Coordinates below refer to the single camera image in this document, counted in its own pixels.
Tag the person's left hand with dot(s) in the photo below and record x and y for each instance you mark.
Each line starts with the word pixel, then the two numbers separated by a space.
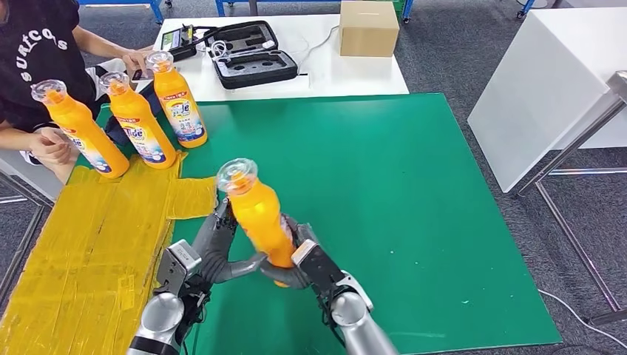
pixel 137 60

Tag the person's right forearm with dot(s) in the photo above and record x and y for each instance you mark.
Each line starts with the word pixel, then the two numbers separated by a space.
pixel 14 139

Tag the green table mat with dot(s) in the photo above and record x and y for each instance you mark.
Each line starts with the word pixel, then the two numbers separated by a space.
pixel 367 171

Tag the white table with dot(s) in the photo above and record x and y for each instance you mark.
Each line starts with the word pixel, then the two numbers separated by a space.
pixel 343 78

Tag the black foam-lined case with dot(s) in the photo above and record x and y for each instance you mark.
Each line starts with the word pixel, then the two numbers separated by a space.
pixel 254 67

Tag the person's right hand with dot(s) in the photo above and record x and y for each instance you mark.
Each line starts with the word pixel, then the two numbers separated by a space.
pixel 51 147

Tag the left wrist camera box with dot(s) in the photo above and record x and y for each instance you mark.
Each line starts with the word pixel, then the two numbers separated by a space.
pixel 176 267

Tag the steel stand frame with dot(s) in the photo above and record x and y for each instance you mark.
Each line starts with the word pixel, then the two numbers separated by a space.
pixel 578 142

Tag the cardboard box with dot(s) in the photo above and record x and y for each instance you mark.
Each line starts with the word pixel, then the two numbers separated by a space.
pixel 368 32

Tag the smartphone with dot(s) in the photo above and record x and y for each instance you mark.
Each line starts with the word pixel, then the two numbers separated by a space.
pixel 139 75

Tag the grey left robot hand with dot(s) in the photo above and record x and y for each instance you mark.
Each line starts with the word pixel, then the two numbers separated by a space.
pixel 215 250

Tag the black device with green screen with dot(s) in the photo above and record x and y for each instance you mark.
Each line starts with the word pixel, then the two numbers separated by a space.
pixel 181 43

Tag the yellow tape patch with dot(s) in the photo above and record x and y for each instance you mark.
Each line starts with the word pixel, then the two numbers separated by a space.
pixel 73 255

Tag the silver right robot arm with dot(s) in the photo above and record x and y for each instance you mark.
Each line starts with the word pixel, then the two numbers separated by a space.
pixel 357 323

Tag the orange detergent bottle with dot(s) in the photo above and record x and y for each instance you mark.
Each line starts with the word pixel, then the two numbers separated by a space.
pixel 259 220
pixel 141 127
pixel 88 142
pixel 180 110

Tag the blue metal cart frame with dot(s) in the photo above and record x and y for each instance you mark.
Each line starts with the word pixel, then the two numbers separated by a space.
pixel 220 6
pixel 524 7
pixel 156 10

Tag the person's left forearm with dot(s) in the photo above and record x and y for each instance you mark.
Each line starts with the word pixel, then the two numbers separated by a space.
pixel 100 46

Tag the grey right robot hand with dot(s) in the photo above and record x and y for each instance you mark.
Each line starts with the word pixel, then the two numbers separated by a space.
pixel 303 237

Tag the white cabinet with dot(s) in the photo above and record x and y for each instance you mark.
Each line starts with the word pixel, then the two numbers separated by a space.
pixel 539 88

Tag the grey metal frame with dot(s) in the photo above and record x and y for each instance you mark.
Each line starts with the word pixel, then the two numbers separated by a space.
pixel 24 245

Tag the person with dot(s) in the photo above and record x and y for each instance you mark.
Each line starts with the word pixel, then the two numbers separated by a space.
pixel 39 54

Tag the grey seat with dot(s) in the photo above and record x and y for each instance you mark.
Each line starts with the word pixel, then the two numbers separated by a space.
pixel 14 176

